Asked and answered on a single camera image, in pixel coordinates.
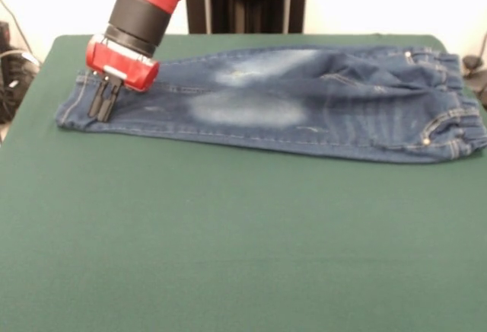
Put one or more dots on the dark green table cloth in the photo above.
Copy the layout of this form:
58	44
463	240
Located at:
190	233

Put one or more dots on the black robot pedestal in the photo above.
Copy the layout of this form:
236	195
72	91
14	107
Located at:
247	0

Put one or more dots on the blue denim jeans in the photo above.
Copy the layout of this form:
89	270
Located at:
304	111

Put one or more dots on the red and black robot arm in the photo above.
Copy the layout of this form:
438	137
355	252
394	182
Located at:
148	0

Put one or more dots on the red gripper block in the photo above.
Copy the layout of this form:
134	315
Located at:
121	67

